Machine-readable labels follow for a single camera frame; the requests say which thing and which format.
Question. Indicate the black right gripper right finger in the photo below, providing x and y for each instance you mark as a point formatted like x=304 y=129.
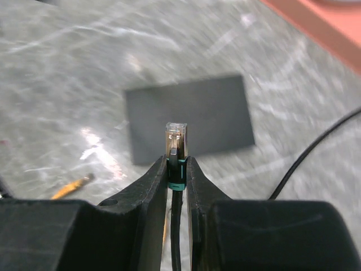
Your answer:
x=233 y=234

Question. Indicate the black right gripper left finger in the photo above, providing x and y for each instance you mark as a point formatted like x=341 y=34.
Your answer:
x=123 y=232

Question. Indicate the black network switch box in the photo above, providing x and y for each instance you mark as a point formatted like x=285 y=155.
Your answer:
x=215 y=110

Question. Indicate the salmon pink tray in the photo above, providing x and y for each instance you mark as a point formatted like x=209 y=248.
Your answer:
x=334 y=25

